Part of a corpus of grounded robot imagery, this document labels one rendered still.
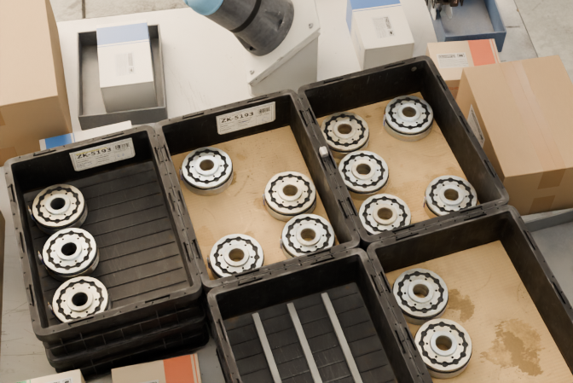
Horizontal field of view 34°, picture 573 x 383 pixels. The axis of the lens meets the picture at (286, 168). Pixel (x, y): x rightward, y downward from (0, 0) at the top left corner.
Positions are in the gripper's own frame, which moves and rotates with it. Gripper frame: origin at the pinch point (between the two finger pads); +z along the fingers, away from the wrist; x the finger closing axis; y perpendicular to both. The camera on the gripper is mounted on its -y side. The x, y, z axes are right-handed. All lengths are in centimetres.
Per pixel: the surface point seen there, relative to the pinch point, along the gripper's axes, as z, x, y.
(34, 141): -1, -96, 31
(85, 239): -11, -83, 63
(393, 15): -3.7, -11.7, 3.5
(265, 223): -8, -48, 61
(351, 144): -11, -29, 46
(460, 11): 4.9, 7.5, -4.6
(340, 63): 5.3, -24.9, 9.3
